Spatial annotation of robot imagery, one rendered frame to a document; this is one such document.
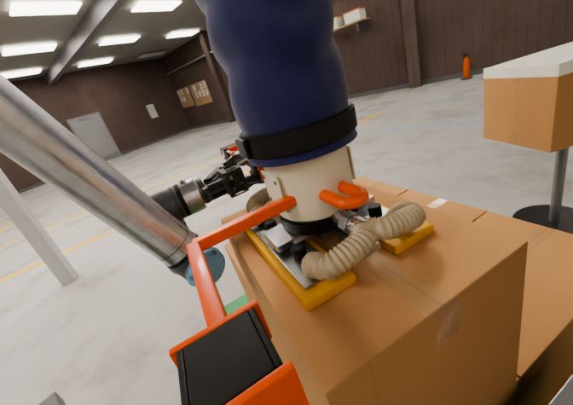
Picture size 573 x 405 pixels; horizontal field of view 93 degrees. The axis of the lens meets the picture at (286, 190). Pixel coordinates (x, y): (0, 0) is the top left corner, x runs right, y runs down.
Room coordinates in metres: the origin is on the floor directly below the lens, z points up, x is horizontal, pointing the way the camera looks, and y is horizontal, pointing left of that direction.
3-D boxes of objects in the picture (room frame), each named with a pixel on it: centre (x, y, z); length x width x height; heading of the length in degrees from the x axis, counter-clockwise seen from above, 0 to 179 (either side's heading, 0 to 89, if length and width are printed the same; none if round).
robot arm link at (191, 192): (0.69, 0.24, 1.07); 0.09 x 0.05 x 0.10; 21
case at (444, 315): (0.55, -0.06, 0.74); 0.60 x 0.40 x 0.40; 19
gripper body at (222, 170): (0.71, 0.16, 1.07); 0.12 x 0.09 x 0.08; 111
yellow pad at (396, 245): (0.56, -0.14, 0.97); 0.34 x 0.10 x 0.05; 20
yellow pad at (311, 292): (0.49, 0.04, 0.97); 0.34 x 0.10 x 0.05; 20
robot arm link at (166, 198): (0.66, 0.32, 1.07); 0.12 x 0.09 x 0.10; 111
